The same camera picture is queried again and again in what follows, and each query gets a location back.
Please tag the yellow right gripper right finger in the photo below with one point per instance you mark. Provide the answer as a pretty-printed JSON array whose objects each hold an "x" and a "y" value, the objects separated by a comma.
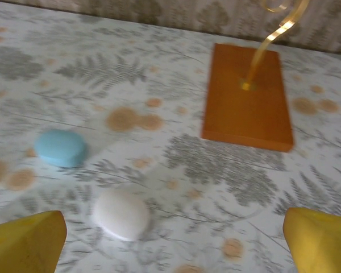
[{"x": 324, "y": 247}]

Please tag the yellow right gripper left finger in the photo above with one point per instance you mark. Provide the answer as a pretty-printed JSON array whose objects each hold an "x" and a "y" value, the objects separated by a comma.
[{"x": 22, "y": 247}]

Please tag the white small cup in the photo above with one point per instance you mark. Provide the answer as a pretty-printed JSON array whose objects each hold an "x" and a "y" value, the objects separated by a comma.
[{"x": 120, "y": 216}]

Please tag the blue earbud charging case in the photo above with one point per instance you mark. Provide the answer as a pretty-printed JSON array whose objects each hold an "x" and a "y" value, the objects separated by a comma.
[{"x": 61, "y": 148}]

